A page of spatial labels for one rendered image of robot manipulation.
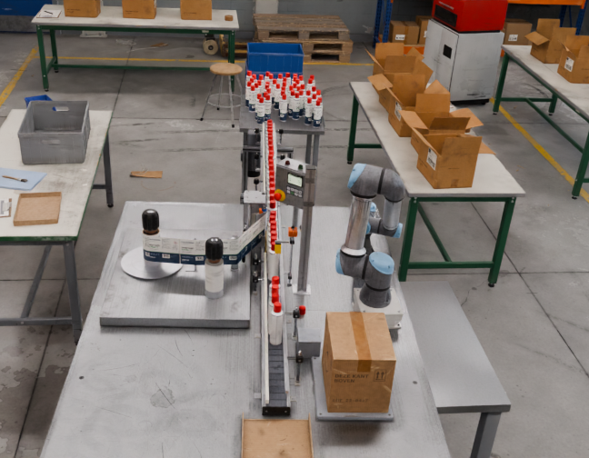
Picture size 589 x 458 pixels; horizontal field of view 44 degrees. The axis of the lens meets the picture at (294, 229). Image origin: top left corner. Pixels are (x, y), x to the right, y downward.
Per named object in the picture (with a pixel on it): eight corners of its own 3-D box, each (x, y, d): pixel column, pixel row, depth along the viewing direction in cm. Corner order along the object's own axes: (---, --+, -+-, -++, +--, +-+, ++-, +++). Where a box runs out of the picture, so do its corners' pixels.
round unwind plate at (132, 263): (126, 246, 378) (125, 244, 377) (185, 248, 380) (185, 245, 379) (116, 279, 351) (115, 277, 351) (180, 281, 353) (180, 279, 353)
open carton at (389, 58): (359, 83, 659) (364, 42, 641) (406, 83, 666) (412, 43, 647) (369, 98, 626) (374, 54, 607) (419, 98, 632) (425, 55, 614)
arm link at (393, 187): (412, 168, 313) (403, 224, 356) (386, 163, 315) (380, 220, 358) (406, 190, 308) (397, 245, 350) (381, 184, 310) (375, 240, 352)
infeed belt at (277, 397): (263, 211, 427) (263, 205, 425) (277, 212, 428) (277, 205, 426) (264, 413, 285) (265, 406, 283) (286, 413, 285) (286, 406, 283)
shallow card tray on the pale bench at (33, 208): (20, 198, 433) (19, 193, 431) (62, 196, 438) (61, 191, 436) (13, 226, 404) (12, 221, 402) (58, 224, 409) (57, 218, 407)
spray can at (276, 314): (269, 338, 319) (271, 300, 309) (281, 338, 319) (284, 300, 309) (269, 345, 315) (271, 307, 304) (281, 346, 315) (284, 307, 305)
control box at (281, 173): (284, 193, 352) (286, 156, 342) (314, 203, 344) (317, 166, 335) (273, 200, 344) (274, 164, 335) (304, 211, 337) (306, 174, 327)
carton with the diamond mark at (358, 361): (321, 362, 312) (326, 311, 298) (376, 363, 313) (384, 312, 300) (327, 413, 286) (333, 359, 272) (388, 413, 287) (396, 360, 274)
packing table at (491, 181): (341, 160, 700) (349, 82, 661) (423, 160, 710) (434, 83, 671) (394, 292, 511) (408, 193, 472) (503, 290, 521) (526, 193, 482)
